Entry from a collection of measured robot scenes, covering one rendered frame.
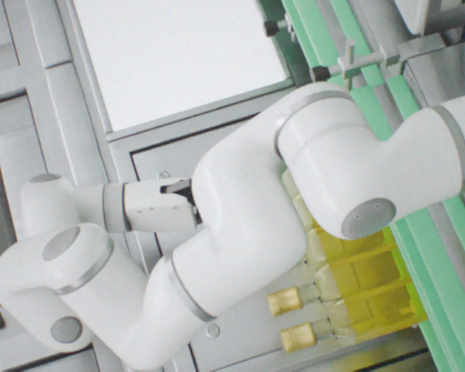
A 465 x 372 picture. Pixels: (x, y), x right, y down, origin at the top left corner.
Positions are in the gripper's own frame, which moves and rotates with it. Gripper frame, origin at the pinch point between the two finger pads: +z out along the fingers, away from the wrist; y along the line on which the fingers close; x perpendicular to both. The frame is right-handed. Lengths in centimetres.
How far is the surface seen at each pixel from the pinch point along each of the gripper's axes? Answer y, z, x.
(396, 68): 12.1, 25.6, 13.3
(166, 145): -12.8, -10.7, 17.3
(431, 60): 15.3, 30.1, 12.0
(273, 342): -12.8, 5.2, -18.3
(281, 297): 1.2, 6.8, -16.3
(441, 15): 15.9, 32.5, 19.3
